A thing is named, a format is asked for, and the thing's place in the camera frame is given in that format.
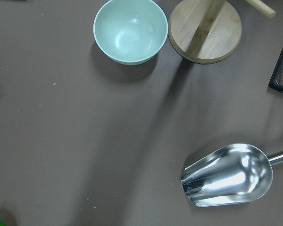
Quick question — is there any wooden cup stand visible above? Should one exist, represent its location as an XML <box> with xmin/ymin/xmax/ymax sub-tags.
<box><xmin>168</xmin><ymin>0</ymin><xmax>277</xmax><ymax>65</ymax></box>

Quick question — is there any steel ice scoop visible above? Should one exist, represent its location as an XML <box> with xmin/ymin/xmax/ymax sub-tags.
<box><xmin>181</xmin><ymin>143</ymin><xmax>283</xmax><ymax>207</ymax></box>

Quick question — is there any mint green bowl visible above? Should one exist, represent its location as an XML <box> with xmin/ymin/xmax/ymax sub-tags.
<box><xmin>93</xmin><ymin>0</ymin><xmax>168</xmax><ymax>65</ymax></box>

